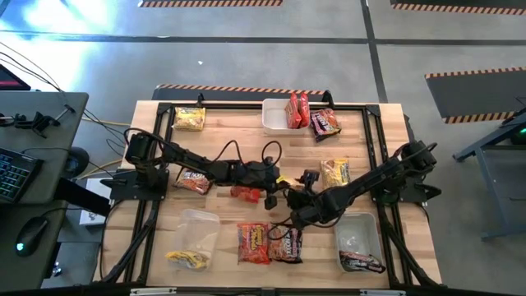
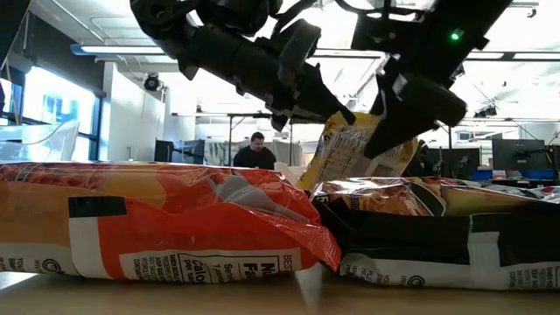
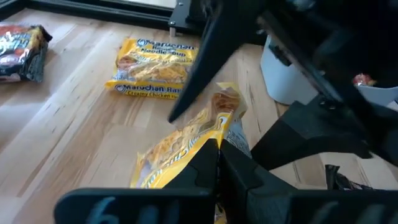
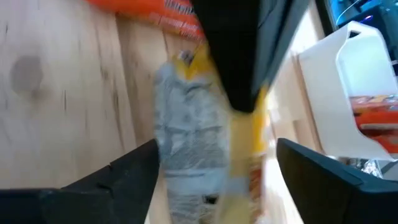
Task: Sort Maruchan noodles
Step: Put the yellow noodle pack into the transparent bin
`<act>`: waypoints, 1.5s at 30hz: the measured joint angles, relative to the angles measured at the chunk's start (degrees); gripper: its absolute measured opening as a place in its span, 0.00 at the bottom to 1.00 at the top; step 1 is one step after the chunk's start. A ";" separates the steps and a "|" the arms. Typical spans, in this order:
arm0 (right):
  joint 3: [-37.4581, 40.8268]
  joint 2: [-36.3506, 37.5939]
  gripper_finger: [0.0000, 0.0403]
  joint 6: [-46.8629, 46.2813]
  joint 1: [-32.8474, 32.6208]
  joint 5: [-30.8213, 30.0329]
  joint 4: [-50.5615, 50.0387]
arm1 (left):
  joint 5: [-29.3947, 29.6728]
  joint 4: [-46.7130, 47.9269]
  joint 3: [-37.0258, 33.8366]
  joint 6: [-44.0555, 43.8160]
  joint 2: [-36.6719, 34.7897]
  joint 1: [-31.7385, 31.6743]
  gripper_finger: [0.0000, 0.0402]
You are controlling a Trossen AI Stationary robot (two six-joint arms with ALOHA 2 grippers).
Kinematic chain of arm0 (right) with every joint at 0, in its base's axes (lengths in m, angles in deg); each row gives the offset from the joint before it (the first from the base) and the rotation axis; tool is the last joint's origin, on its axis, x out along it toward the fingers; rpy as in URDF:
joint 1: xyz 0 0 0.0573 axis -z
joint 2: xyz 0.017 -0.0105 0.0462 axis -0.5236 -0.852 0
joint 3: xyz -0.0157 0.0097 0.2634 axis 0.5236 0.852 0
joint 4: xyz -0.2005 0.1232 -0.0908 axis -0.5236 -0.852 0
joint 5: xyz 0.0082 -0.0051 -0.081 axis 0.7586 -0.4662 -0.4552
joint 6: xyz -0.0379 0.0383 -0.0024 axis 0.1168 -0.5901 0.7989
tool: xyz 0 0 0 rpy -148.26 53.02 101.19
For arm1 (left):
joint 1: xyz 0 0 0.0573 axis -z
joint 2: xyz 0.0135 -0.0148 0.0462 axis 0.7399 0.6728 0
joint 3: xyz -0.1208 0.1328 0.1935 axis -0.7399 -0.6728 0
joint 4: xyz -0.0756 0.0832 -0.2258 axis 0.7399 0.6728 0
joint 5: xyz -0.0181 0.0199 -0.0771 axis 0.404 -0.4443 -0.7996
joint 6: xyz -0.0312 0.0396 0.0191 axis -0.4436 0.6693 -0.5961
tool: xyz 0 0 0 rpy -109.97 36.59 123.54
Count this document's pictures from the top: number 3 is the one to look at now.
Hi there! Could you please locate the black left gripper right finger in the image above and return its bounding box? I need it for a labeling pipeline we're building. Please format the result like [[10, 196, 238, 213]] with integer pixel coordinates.
[[217, 139, 398, 224]]

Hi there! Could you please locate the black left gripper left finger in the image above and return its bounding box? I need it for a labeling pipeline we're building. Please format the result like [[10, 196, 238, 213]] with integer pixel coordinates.
[[54, 139, 220, 224]]

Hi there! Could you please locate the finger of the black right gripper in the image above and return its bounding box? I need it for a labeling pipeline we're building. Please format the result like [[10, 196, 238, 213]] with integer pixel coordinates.
[[251, 96, 373, 171], [167, 0, 265, 123]]

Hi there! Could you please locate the black spicy noodles pack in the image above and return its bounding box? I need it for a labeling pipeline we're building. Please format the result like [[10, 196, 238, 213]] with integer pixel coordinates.
[[352, 73, 377, 87], [0, 22, 53, 84], [325, 164, 374, 191]]

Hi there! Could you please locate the yellow creamy chicken ramen pack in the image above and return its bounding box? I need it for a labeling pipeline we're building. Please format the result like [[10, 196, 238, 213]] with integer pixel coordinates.
[[104, 37, 200, 100], [129, 82, 252, 224]]

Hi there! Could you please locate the grey plastic bin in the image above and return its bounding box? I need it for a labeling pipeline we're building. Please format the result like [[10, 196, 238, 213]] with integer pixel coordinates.
[[259, 34, 398, 108]]

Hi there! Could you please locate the black metal table frame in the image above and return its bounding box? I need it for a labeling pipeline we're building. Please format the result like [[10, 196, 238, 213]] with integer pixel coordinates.
[[0, 0, 218, 37]]

